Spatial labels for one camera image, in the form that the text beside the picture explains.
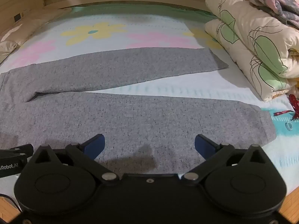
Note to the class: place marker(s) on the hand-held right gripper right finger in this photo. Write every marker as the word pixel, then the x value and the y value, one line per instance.
pixel 203 145

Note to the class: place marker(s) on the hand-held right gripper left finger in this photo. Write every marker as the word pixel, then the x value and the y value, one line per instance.
pixel 97 144

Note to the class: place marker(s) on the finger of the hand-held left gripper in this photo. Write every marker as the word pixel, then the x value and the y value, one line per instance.
pixel 23 150

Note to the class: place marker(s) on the gray pants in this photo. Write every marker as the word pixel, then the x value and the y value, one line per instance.
pixel 140 116

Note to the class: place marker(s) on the beige pillow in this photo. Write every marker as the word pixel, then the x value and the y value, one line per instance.
pixel 14 35

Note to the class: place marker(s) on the floral bed sheet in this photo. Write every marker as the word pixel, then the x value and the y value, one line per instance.
pixel 163 30

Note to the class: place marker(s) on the folded cream leaf-print quilt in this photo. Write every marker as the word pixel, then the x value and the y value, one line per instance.
pixel 257 28

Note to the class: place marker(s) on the mint green mattress cover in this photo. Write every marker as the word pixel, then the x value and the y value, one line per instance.
pixel 140 10

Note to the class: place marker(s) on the gray and pink blanket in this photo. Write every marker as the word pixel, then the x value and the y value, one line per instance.
pixel 278 2

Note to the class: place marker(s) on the dark wall socket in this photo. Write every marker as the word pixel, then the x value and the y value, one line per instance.
pixel 18 17

